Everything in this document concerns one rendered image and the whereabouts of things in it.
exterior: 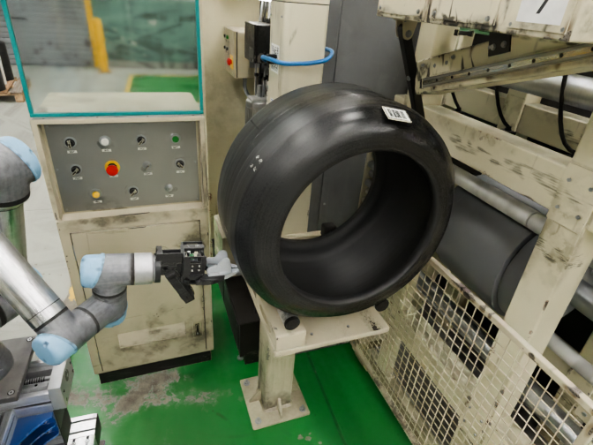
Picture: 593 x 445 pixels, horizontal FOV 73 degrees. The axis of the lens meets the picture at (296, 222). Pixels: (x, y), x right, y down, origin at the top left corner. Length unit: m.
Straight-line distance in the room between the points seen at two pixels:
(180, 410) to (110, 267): 1.21
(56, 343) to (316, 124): 0.69
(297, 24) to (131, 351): 1.57
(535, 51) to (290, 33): 0.58
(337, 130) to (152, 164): 0.95
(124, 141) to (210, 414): 1.24
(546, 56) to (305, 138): 0.50
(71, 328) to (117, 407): 1.20
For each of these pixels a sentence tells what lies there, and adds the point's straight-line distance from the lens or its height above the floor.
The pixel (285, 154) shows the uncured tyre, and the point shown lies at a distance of 0.83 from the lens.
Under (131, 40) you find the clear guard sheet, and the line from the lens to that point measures 1.51.
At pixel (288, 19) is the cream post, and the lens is 1.18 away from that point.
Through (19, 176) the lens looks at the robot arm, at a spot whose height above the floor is 1.28.
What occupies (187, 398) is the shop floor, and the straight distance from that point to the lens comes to 2.11.
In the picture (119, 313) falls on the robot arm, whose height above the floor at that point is 0.98.
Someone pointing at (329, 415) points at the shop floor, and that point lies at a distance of 2.06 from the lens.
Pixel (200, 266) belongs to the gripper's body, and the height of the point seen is 1.09.
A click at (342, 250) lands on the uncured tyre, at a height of 0.95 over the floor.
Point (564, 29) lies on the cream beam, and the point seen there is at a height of 1.66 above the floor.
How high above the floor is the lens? 1.67
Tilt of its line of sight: 29 degrees down
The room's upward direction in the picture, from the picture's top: 5 degrees clockwise
